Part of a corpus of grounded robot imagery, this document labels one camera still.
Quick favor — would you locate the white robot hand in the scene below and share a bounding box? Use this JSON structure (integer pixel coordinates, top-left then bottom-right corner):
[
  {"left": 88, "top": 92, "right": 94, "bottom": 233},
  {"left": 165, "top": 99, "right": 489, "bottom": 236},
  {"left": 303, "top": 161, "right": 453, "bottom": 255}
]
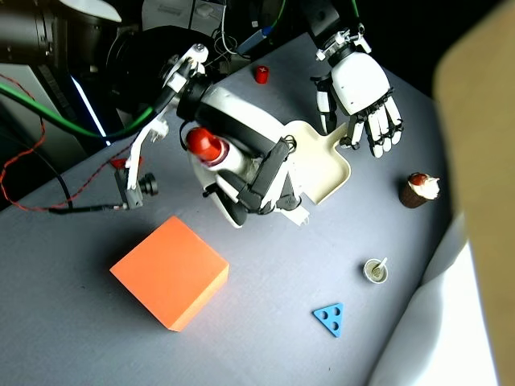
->
[
  {"left": 187, "top": 84, "right": 312, "bottom": 230},
  {"left": 310, "top": 48, "right": 404, "bottom": 158}
]

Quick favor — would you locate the cream plastic dustpan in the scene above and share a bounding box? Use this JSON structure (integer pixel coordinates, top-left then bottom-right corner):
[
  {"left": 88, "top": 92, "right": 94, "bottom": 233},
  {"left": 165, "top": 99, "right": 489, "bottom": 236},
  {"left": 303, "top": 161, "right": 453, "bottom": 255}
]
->
[{"left": 281, "top": 119, "right": 352, "bottom": 207}]

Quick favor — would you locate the grey adapter with blue plug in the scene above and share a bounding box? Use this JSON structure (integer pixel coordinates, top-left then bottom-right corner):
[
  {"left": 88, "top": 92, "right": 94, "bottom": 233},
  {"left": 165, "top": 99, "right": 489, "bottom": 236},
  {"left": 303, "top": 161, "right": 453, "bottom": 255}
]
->
[{"left": 236, "top": 25, "right": 270, "bottom": 54}]

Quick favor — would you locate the toy cupcake with cream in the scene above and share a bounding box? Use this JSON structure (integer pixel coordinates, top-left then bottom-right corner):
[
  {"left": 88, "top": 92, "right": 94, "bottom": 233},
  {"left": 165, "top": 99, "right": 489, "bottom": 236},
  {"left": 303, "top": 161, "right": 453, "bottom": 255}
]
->
[{"left": 398, "top": 172, "right": 441, "bottom": 210}]

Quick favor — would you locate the black round base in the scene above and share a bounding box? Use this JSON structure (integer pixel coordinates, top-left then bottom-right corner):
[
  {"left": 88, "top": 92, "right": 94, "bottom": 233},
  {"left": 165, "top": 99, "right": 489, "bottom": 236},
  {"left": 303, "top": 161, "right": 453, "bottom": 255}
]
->
[{"left": 105, "top": 26, "right": 195, "bottom": 118}]

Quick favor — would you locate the white box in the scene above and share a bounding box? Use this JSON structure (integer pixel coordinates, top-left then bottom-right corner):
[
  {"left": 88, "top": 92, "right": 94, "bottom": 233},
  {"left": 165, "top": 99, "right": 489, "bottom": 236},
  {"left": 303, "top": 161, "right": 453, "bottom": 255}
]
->
[{"left": 142, "top": 0, "right": 225, "bottom": 30}]

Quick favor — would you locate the tan blurred board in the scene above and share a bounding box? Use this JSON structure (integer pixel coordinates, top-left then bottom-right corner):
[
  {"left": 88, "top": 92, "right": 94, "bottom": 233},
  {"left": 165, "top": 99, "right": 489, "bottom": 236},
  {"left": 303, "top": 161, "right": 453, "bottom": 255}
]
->
[{"left": 432, "top": 0, "right": 515, "bottom": 386}]

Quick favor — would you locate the red triangle block with holes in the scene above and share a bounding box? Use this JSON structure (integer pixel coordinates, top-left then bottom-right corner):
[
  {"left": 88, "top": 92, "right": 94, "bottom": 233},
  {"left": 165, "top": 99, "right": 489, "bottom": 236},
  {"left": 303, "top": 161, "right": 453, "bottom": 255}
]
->
[{"left": 109, "top": 157, "right": 144, "bottom": 170}]

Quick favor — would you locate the grey table cloth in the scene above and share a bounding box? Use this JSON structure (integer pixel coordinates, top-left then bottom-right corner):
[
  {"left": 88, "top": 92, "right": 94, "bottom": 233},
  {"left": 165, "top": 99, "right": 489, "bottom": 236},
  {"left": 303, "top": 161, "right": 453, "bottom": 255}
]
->
[{"left": 0, "top": 32, "right": 470, "bottom": 386}]

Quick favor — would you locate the orange foam block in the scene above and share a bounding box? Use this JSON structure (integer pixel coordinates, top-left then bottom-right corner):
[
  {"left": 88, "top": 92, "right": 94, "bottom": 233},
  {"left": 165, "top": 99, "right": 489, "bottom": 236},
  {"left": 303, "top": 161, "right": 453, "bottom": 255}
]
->
[{"left": 109, "top": 215, "right": 231, "bottom": 333}]

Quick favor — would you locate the small white cup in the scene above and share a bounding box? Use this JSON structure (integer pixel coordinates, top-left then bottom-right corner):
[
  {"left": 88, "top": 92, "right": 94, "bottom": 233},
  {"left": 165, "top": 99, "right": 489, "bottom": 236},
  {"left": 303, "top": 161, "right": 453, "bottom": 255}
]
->
[{"left": 363, "top": 258, "right": 389, "bottom": 285}]

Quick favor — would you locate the blue triangle block with holes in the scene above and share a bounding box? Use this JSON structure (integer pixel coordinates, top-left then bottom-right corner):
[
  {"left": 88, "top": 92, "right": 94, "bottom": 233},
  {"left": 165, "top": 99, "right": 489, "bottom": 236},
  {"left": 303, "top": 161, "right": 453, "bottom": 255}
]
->
[{"left": 311, "top": 302, "right": 345, "bottom": 339}]

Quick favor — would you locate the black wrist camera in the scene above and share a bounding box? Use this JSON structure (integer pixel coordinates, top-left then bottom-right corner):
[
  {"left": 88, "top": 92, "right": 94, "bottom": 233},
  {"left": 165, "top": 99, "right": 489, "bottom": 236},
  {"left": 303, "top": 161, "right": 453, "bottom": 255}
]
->
[{"left": 114, "top": 166, "right": 159, "bottom": 211}]

